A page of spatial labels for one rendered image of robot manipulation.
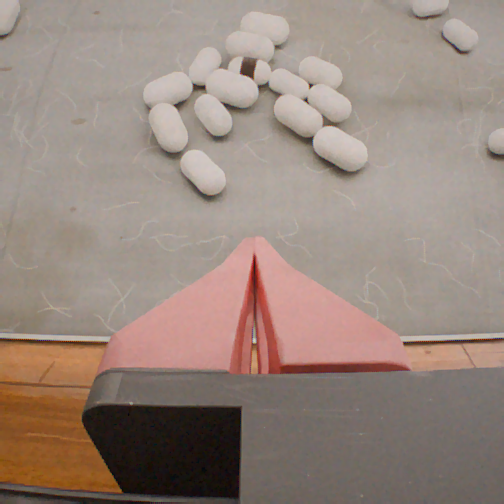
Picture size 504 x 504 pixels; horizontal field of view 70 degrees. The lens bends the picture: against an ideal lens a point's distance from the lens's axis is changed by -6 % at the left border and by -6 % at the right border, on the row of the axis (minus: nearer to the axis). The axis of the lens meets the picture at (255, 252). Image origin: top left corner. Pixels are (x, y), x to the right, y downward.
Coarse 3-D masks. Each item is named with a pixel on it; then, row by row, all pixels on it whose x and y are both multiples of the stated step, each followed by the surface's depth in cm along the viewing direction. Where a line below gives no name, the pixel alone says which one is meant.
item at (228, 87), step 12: (216, 72) 26; (228, 72) 26; (216, 84) 26; (228, 84) 25; (240, 84) 25; (252, 84) 26; (216, 96) 26; (228, 96) 26; (240, 96) 26; (252, 96) 26
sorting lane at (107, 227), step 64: (64, 0) 30; (128, 0) 30; (192, 0) 30; (256, 0) 30; (320, 0) 30; (384, 0) 30; (448, 0) 30; (0, 64) 29; (64, 64) 28; (128, 64) 28; (384, 64) 28; (448, 64) 29; (0, 128) 27; (64, 128) 27; (128, 128) 27; (192, 128) 27; (256, 128) 27; (384, 128) 27; (448, 128) 27; (0, 192) 26; (64, 192) 26; (128, 192) 26; (192, 192) 26; (256, 192) 26; (320, 192) 26; (384, 192) 26; (448, 192) 26; (0, 256) 25; (64, 256) 25; (128, 256) 25; (192, 256) 25; (320, 256) 25; (384, 256) 25; (448, 256) 25; (0, 320) 23; (64, 320) 23; (128, 320) 24; (384, 320) 24; (448, 320) 24
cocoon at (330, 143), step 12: (324, 132) 25; (336, 132) 24; (324, 144) 25; (336, 144) 24; (348, 144) 24; (360, 144) 24; (324, 156) 25; (336, 156) 25; (348, 156) 24; (360, 156) 24; (348, 168) 25
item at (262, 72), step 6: (234, 60) 26; (240, 60) 26; (258, 60) 26; (228, 66) 27; (234, 66) 26; (258, 66) 26; (264, 66) 26; (234, 72) 27; (258, 72) 26; (264, 72) 26; (270, 72) 27; (258, 78) 27; (264, 78) 27; (258, 84) 27
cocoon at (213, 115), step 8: (200, 96) 26; (208, 96) 26; (200, 104) 25; (208, 104) 25; (216, 104) 25; (200, 112) 26; (208, 112) 25; (216, 112) 25; (224, 112) 25; (200, 120) 26; (208, 120) 25; (216, 120) 25; (224, 120) 25; (208, 128) 26; (216, 128) 25; (224, 128) 25
